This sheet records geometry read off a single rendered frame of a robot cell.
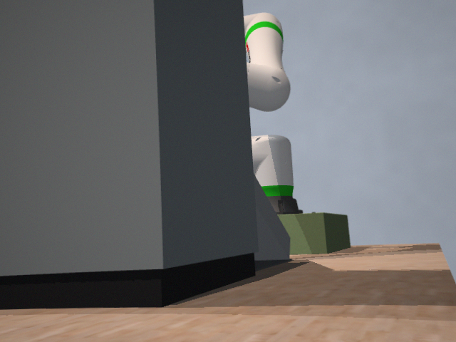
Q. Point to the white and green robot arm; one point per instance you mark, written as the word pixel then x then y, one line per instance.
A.
pixel 269 89

